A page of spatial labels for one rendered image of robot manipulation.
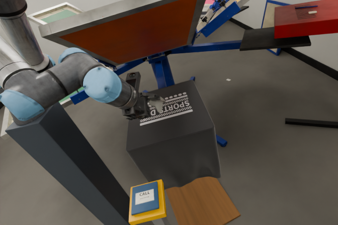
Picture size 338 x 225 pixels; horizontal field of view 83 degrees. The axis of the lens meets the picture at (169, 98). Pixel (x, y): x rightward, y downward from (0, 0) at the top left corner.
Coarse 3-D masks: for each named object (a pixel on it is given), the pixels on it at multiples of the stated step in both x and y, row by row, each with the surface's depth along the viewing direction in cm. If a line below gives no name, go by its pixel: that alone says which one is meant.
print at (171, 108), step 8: (168, 96) 120; (176, 96) 118; (184, 96) 116; (168, 104) 113; (176, 104) 111; (184, 104) 109; (152, 112) 111; (160, 112) 109; (168, 112) 107; (176, 112) 105; (184, 112) 103; (144, 120) 107; (152, 120) 105; (160, 120) 103
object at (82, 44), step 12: (108, 24) 68; (120, 24) 71; (132, 24) 74; (60, 36) 67; (72, 36) 69; (84, 36) 72; (96, 36) 76; (108, 36) 79; (120, 36) 83; (132, 36) 87; (84, 48) 86; (96, 48) 90; (108, 48) 95; (120, 48) 101; (132, 48) 107; (144, 48) 115; (120, 60) 128
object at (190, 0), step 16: (192, 0) 68; (128, 16) 66; (144, 16) 70; (160, 16) 74; (176, 16) 78; (192, 16) 83; (144, 32) 87; (160, 32) 93; (176, 32) 100; (160, 48) 126
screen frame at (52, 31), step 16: (128, 0) 62; (144, 0) 61; (160, 0) 61; (176, 0) 64; (80, 16) 62; (96, 16) 62; (112, 16) 63; (48, 32) 63; (64, 32) 64; (192, 32) 109; (80, 48) 84; (112, 64) 133
